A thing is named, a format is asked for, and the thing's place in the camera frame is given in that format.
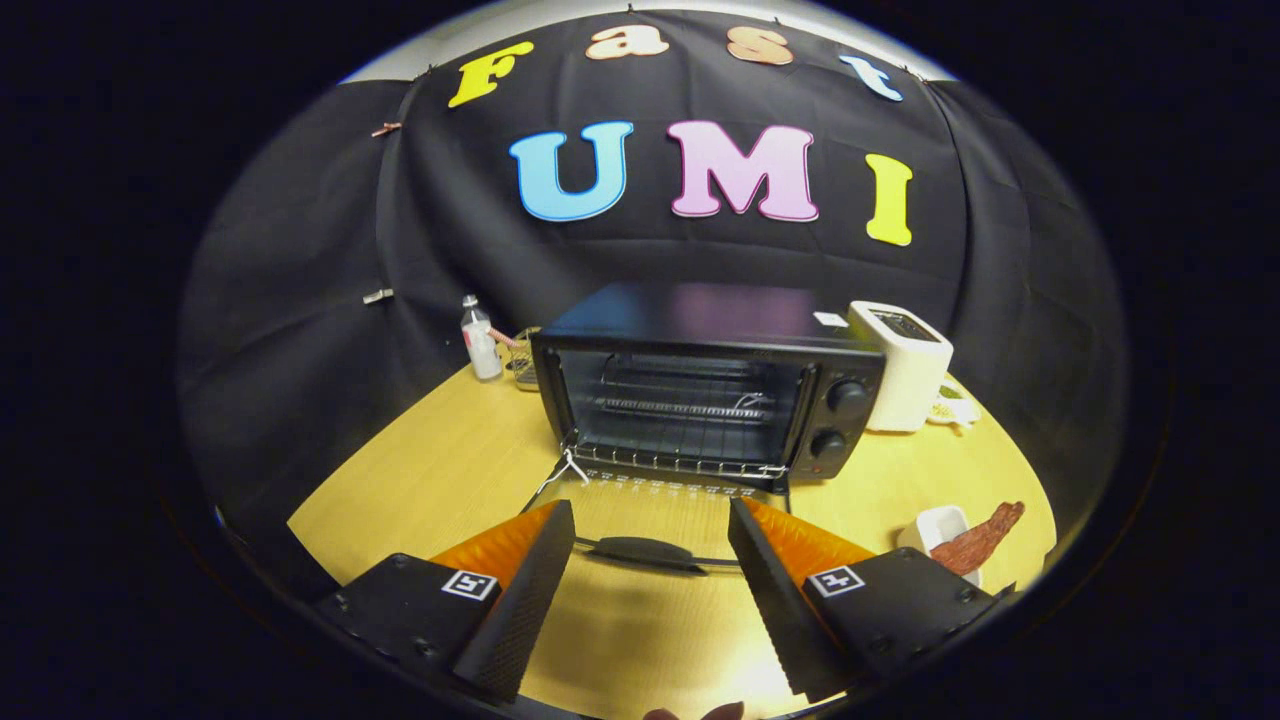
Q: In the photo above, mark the copper cloth clip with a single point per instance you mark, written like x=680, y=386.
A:
x=386, y=129

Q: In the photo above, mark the black backdrop cloth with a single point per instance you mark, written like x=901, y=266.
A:
x=300, y=350

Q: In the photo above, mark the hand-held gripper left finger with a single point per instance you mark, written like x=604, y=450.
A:
x=535, y=590

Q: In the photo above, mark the dried red meat strip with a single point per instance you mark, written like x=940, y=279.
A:
x=985, y=540

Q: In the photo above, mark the pink straw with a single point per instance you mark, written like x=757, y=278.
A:
x=503, y=339

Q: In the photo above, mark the silver cloth clip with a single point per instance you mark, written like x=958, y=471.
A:
x=378, y=296

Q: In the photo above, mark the clear plastic bottle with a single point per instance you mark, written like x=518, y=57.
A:
x=483, y=350

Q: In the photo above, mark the black toaster oven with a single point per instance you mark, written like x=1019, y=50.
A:
x=700, y=315

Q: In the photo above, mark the small white rectangular dish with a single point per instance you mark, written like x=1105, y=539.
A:
x=935, y=525

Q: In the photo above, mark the white bread toaster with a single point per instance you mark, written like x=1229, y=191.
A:
x=910, y=380

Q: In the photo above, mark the small white bean dish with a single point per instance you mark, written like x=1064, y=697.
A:
x=952, y=410

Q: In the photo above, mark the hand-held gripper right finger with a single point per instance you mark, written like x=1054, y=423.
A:
x=775, y=590

